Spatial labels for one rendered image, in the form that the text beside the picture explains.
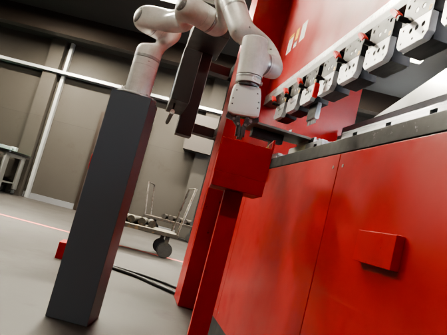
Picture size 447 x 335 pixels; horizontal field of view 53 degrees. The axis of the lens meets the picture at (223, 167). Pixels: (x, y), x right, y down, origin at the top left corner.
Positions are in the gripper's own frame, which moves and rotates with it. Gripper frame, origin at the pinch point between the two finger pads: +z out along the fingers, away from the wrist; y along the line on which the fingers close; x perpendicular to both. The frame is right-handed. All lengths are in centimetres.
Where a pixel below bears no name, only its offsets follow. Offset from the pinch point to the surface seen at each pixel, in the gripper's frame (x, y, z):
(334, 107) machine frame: -147, -71, -57
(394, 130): 42, -32, 1
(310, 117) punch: -57, -35, -23
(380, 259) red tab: 51, -28, 30
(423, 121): 52, -33, 1
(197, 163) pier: -793, 17, -75
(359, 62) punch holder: -12, -39, -35
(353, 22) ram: -25, -39, -56
